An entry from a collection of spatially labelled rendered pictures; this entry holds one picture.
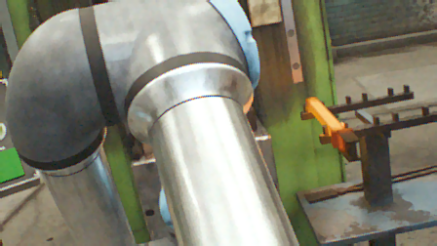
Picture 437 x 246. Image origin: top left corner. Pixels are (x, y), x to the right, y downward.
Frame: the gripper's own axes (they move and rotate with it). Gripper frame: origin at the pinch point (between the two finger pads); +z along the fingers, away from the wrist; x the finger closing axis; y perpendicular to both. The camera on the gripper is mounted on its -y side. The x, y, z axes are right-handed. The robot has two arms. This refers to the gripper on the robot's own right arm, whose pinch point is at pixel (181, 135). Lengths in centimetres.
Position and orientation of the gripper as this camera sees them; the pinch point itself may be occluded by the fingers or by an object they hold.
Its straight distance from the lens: 99.8
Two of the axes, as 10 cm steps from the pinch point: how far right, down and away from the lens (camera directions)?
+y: 2.0, 9.5, 2.3
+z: -0.7, -2.2, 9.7
